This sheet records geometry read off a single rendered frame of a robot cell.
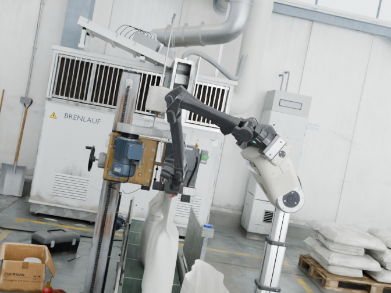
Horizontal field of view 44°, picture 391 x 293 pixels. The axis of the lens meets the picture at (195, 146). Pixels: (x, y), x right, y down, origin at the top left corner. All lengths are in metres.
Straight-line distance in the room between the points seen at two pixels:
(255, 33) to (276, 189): 4.12
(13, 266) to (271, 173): 2.21
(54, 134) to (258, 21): 2.97
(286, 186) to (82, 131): 3.80
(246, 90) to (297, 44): 1.60
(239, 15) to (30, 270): 3.45
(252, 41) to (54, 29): 2.88
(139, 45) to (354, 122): 3.81
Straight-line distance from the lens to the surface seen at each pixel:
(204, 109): 2.33
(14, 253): 4.34
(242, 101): 6.35
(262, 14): 6.53
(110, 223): 3.36
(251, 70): 6.40
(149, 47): 5.70
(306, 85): 7.65
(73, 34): 6.93
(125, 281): 3.34
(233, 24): 5.59
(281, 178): 2.53
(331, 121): 7.78
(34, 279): 3.97
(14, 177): 7.27
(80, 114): 5.98
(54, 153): 6.05
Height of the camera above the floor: 1.52
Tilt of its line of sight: 3 degrees down
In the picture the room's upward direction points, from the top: 11 degrees clockwise
